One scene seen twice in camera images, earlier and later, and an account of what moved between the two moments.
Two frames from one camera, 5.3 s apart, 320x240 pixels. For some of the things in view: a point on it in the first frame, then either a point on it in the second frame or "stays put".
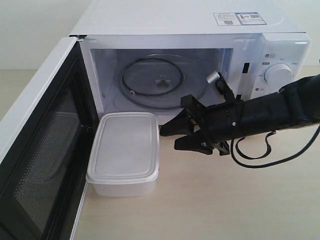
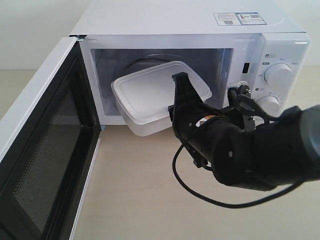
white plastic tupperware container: [124, 156] to [142, 97]
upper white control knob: [278, 75] stays put
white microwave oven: [46, 138] stays put
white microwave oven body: [142, 56] stays put
